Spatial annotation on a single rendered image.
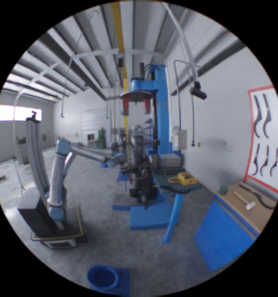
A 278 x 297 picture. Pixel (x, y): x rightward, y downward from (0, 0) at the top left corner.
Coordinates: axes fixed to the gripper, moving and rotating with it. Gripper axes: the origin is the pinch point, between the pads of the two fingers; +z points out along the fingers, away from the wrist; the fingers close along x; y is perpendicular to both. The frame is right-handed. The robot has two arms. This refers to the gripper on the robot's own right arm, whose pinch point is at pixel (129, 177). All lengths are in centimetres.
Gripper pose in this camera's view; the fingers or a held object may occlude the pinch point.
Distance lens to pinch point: 128.0
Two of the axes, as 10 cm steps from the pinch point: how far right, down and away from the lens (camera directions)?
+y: 0.5, 1.8, -9.8
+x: 9.3, -3.6, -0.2
